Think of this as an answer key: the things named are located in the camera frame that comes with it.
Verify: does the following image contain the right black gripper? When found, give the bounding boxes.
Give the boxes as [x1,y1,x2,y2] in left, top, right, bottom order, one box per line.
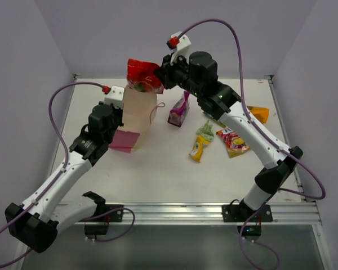
[154,49,204,98]

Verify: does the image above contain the red snack pack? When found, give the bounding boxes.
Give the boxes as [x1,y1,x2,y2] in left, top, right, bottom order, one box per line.
[127,58,164,95]

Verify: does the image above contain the pink and tan paper bag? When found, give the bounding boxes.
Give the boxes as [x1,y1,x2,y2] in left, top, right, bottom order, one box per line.
[109,86,158,154]

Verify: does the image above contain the magenta snack pack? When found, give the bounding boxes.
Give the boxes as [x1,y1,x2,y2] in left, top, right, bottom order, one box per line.
[167,91,190,127]

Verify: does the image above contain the small green snack packet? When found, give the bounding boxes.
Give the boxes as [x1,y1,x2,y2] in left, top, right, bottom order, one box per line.
[196,121,214,142]

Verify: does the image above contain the yellow snack pack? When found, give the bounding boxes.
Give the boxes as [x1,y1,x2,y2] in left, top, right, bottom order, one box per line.
[189,135,210,163]

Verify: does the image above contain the colourful candy bag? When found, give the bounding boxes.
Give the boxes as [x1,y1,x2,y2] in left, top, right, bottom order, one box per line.
[216,128,251,158]

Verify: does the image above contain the orange snack bag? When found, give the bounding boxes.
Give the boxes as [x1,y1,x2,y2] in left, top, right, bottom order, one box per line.
[247,106,270,124]

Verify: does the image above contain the green snack bag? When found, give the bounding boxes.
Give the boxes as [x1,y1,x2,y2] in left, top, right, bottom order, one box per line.
[203,112,226,128]

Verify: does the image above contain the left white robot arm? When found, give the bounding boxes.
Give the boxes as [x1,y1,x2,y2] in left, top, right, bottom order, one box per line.
[5,102,123,253]

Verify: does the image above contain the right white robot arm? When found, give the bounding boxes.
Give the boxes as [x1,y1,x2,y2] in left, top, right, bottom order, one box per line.
[154,52,303,221]

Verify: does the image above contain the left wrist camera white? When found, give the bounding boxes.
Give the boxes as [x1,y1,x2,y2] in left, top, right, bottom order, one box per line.
[104,85,124,108]

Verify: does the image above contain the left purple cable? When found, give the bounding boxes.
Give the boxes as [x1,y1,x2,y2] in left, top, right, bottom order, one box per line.
[0,81,109,268]

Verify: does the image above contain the purple cable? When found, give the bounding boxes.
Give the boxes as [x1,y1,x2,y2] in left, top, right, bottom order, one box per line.
[0,81,109,268]
[166,19,327,200]

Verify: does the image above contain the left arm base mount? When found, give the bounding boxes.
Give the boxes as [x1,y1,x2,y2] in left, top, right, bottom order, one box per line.
[81,204,124,223]

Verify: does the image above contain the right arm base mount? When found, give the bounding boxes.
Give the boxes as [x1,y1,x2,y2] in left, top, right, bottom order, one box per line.
[221,199,273,223]

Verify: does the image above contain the aluminium front rail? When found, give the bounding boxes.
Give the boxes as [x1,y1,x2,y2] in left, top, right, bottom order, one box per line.
[25,201,322,226]

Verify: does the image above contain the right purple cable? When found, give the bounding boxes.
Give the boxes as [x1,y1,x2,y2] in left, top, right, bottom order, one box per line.
[166,19,327,200]

